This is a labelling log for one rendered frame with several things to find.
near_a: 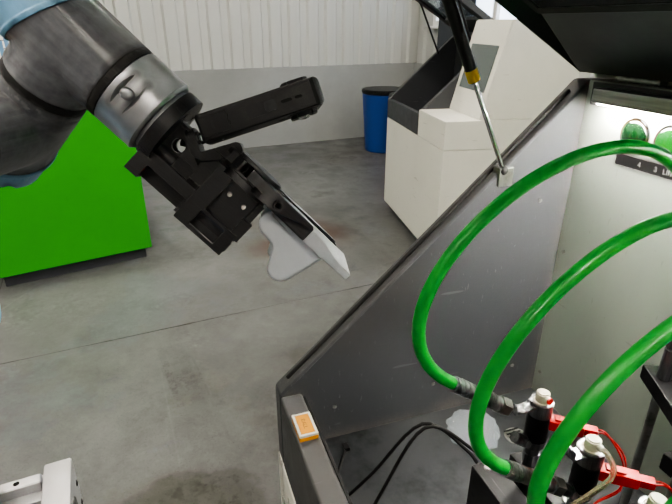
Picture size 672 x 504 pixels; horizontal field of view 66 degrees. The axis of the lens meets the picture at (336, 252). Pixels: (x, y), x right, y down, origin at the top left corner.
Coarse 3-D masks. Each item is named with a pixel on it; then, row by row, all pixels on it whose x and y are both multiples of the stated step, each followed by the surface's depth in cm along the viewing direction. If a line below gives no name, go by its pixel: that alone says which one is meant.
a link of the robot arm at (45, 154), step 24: (0, 72) 43; (0, 96) 42; (24, 96) 43; (0, 120) 41; (24, 120) 43; (48, 120) 45; (72, 120) 46; (0, 144) 41; (24, 144) 44; (48, 144) 47; (0, 168) 42; (24, 168) 47
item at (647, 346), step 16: (656, 336) 38; (624, 352) 39; (640, 352) 38; (656, 352) 38; (608, 368) 39; (624, 368) 38; (592, 384) 39; (608, 384) 38; (592, 400) 38; (576, 416) 38; (560, 432) 39; (576, 432) 39; (544, 448) 40; (560, 448) 39; (544, 464) 40; (544, 480) 40; (528, 496) 41; (544, 496) 41
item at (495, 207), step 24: (600, 144) 50; (624, 144) 50; (648, 144) 52; (552, 168) 49; (504, 192) 49; (480, 216) 49; (456, 240) 49; (432, 288) 50; (432, 360) 54; (456, 384) 56
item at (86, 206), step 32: (96, 128) 320; (64, 160) 317; (96, 160) 326; (128, 160) 337; (0, 192) 305; (32, 192) 313; (64, 192) 323; (96, 192) 333; (128, 192) 344; (0, 224) 310; (32, 224) 320; (64, 224) 329; (96, 224) 340; (128, 224) 351; (0, 256) 316; (32, 256) 326; (64, 256) 336; (96, 256) 347; (128, 256) 363
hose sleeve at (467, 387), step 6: (456, 378) 56; (462, 378) 57; (462, 384) 56; (468, 384) 57; (474, 384) 58; (450, 390) 57; (456, 390) 56; (462, 390) 56; (468, 390) 57; (474, 390) 57; (462, 396) 57; (468, 396) 57; (492, 396) 59; (498, 396) 60; (492, 402) 58; (498, 402) 59; (492, 408) 59; (498, 408) 59
